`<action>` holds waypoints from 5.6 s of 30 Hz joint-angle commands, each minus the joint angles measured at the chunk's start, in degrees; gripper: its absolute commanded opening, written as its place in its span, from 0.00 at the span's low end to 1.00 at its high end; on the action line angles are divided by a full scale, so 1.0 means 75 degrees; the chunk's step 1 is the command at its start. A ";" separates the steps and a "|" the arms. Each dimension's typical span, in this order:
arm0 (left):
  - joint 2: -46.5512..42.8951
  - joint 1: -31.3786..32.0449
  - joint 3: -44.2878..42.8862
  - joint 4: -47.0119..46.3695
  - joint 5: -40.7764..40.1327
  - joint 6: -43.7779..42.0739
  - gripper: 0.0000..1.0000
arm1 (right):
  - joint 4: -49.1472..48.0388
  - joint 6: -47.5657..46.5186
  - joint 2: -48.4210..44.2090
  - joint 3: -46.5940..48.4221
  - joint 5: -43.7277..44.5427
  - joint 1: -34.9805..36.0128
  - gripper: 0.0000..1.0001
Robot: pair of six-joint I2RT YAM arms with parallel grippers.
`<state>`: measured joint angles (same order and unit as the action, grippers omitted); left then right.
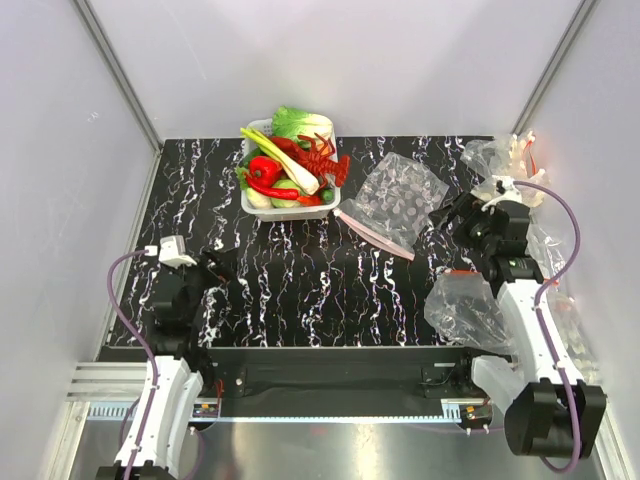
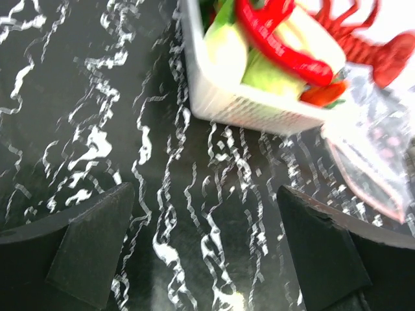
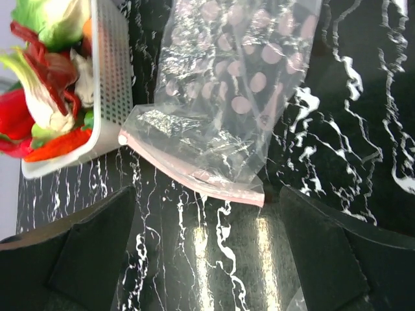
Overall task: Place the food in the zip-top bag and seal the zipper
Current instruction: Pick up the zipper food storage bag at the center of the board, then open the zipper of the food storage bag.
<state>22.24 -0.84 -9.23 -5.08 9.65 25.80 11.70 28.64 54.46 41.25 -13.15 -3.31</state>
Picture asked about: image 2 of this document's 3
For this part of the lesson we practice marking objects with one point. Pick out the white plastic basket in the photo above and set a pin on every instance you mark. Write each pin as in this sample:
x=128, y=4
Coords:
x=237, y=105

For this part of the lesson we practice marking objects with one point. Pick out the small red orange pepper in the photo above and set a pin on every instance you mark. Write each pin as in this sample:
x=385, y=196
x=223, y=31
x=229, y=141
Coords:
x=324, y=96

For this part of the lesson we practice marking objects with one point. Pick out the red toy lobster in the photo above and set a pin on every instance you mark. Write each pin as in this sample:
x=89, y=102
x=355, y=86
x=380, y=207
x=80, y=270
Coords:
x=387, y=60

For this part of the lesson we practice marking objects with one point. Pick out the round green cabbage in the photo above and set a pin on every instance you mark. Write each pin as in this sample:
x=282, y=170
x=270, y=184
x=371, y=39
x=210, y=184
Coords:
x=262, y=74

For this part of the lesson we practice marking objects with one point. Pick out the clear pink zip bag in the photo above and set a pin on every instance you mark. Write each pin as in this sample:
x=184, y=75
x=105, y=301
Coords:
x=371, y=139

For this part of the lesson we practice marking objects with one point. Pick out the long red chili pepper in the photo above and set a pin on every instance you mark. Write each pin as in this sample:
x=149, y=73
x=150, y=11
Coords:
x=259, y=26

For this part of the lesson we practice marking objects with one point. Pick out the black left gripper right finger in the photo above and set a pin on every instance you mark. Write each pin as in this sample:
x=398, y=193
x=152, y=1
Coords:
x=343, y=263

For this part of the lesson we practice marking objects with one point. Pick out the white radish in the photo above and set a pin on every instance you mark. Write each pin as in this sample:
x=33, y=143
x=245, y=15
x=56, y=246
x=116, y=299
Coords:
x=227, y=50

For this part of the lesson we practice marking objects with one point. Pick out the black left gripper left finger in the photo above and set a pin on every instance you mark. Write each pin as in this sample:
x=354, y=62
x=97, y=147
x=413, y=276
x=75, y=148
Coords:
x=68, y=259

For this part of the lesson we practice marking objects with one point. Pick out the green white leek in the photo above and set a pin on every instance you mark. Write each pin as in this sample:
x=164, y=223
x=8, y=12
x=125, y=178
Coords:
x=304, y=34

